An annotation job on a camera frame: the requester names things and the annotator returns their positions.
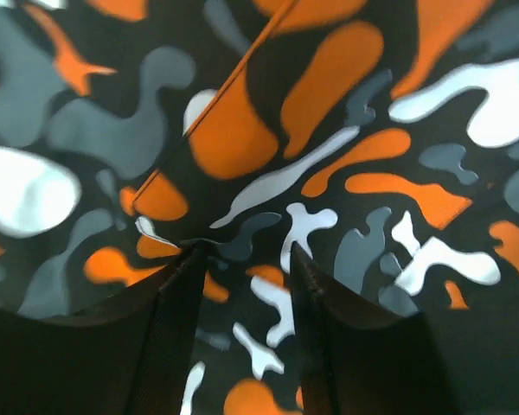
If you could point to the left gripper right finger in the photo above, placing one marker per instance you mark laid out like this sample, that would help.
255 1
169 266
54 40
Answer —
355 357

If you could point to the orange camouflage shorts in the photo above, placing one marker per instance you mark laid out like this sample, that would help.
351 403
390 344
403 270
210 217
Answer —
382 136

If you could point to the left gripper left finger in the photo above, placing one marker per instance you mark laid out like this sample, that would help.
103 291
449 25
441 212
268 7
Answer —
126 355

